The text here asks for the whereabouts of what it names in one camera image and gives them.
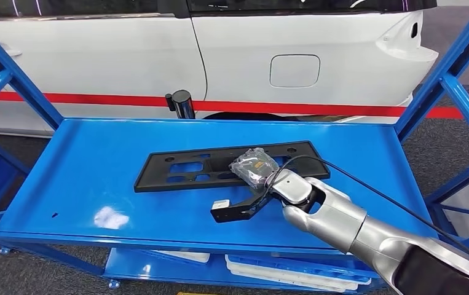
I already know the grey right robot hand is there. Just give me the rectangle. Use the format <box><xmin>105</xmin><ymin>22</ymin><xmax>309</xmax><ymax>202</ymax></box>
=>
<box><xmin>229</xmin><ymin>147</ymin><xmax>280</xmax><ymax>193</ymax></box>

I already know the black plastic mounting panel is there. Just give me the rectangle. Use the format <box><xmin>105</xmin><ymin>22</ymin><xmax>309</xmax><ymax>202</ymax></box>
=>
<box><xmin>133</xmin><ymin>141</ymin><xmax>331</xmax><ymax>194</ymax></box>

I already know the blue metal shelf rack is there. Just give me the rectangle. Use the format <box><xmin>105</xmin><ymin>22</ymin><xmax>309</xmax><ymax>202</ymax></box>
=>
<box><xmin>0</xmin><ymin>0</ymin><xmax>469</xmax><ymax>295</ymax></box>

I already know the white car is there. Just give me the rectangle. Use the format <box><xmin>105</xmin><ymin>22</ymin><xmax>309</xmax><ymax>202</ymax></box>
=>
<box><xmin>0</xmin><ymin>0</ymin><xmax>440</xmax><ymax>137</ymax></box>

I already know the red barrier belt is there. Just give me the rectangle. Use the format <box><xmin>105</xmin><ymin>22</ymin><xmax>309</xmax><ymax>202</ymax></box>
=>
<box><xmin>0</xmin><ymin>90</ymin><xmax>469</xmax><ymax>120</ymax></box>

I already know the black camera bracket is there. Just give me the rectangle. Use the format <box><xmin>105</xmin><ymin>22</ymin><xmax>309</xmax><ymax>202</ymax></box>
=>
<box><xmin>210</xmin><ymin>189</ymin><xmax>278</xmax><ymax>224</ymax></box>

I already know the black stanchion post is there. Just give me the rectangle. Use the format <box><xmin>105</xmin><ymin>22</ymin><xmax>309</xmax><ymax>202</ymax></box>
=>
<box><xmin>165</xmin><ymin>89</ymin><xmax>197</xmax><ymax>120</ymax></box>

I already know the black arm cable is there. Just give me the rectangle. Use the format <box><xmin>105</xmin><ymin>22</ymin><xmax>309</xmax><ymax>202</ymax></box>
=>
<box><xmin>263</xmin><ymin>154</ymin><xmax>469</xmax><ymax>274</ymax></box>

